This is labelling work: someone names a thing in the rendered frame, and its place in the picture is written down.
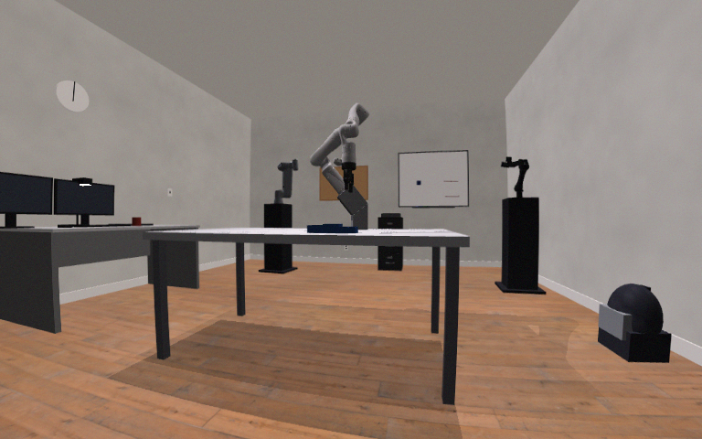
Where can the blue rack of bins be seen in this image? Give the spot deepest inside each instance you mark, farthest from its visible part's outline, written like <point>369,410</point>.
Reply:
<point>331,228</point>

